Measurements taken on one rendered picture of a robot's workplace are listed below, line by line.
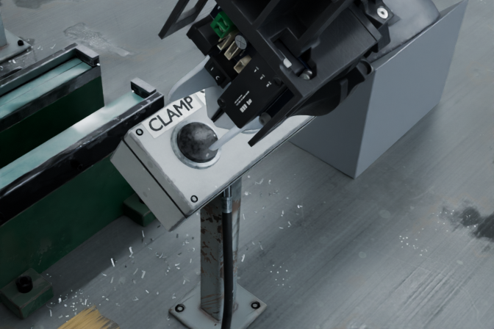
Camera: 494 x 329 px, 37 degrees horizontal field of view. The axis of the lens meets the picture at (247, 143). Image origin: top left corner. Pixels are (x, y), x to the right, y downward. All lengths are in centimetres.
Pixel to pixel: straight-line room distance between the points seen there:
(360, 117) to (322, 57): 50
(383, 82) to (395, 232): 17
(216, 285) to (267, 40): 41
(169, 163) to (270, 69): 19
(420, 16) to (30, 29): 57
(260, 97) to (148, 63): 72
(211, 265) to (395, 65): 31
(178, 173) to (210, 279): 21
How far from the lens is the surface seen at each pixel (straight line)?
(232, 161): 51
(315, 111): 40
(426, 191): 89
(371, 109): 82
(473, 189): 90
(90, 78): 84
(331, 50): 33
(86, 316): 74
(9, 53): 108
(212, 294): 70
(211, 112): 46
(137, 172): 52
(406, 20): 86
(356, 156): 85
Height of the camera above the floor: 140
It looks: 42 degrees down
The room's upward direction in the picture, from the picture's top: 3 degrees clockwise
